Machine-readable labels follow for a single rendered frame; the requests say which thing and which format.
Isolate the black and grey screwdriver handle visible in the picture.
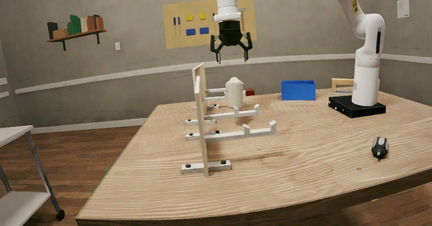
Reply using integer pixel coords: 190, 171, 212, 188
371, 137, 389, 159

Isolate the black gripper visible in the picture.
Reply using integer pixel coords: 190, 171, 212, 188
210, 21, 253, 64

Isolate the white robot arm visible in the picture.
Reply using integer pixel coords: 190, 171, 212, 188
213, 0, 385, 106

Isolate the blue open-top rectangular bin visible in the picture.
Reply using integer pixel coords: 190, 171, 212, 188
281, 80, 316, 100

